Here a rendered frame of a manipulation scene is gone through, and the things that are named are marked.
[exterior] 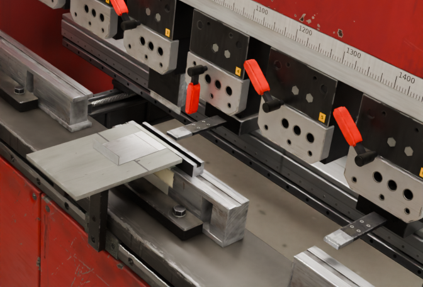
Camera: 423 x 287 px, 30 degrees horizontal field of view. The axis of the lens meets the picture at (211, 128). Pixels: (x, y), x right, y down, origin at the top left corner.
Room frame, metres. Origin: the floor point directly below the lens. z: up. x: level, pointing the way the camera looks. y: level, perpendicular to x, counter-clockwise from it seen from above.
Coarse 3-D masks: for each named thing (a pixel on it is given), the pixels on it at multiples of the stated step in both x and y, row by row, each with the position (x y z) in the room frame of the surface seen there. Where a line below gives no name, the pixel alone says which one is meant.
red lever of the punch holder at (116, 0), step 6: (114, 0) 1.50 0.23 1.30; (120, 0) 1.50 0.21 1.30; (114, 6) 1.49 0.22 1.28; (120, 6) 1.49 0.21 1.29; (126, 6) 1.50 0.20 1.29; (120, 12) 1.48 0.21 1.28; (126, 12) 1.49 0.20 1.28; (126, 18) 1.48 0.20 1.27; (126, 24) 1.46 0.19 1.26; (132, 24) 1.47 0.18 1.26; (138, 24) 1.49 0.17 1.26
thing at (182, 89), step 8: (152, 72) 1.51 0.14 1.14; (184, 72) 1.46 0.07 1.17; (152, 80) 1.51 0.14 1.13; (160, 80) 1.49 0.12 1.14; (168, 80) 1.47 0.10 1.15; (176, 80) 1.45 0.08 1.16; (184, 80) 1.46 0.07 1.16; (152, 88) 1.51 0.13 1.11; (160, 88) 1.49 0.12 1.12; (168, 88) 1.47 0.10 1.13; (176, 88) 1.45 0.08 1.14; (184, 88) 1.46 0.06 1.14; (152, 96) 1.52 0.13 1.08; (160, 96) 1.50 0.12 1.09; (168, 96) 1.47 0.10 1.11; (176, 96) 1.45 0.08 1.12; (184, 96) 1.46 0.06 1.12; (168, 104) 1.48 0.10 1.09; (176, 104) 1.45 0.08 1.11; (176, 112) 1.46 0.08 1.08
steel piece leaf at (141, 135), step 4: (140, 132) 1.50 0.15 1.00; (140, 136) 1.48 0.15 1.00; (144, 136) 1.48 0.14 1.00; (148, 136) 1.49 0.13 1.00; (144, 140) 1.46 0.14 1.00; (148, 140) 1.47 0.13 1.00; (152, 140) 1.47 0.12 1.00; (152, 144) 1.45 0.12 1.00; (156, 144) 1.46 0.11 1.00; (160, 144) 1.46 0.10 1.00; (156, 148) 1.44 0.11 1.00; (160, 148) 1.44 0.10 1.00; (164, 148) 1.44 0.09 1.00
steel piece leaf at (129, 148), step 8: (128, 136) 1.47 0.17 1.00; (136, 136) 1.48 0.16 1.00; (96, 144) 1.40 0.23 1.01; (104, 144) 1.43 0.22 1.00; (112, 144) 1.43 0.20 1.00; (120, 144) 1.44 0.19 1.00; (128, 144) 1.44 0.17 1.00; (136, 144) 1.44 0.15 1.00; (144, 144) 1.45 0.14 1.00; (104, 152) 1.38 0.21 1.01; (112, 152) 1.37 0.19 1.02; (120, 152) 1.40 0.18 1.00; (128, 152) 1.41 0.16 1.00; (136, 152) 1.41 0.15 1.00; (144, 152) 1.42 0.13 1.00; (152, 152) 1.42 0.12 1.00; (112, 160) 1.37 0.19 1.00; (120, 160) 1.37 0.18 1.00; (128, 160) 1.37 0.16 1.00
